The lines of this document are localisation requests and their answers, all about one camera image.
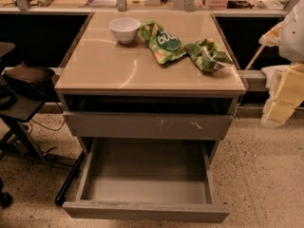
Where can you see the grey middle drawer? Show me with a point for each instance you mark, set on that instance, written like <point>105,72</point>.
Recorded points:
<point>147,126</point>

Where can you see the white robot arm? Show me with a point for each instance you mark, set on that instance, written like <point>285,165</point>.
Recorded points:
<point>291,40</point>

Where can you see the grey open bottom drawer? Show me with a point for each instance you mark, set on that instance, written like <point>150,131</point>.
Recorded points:
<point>141,179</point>

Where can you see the green chip bag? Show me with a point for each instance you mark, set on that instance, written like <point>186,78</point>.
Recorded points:
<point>165,46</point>

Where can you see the grey drawer cabinet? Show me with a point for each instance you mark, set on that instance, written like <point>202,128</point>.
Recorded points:
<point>103,75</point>

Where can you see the padded gripper body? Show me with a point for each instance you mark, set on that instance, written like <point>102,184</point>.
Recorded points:
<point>293,35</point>

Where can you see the white bowl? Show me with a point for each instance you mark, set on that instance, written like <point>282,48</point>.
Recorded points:
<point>125,30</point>

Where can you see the black bag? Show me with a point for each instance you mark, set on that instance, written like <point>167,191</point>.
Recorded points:
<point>32,82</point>

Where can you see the crumpled green snack bag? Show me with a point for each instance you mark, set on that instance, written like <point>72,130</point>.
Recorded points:
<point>208,56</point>

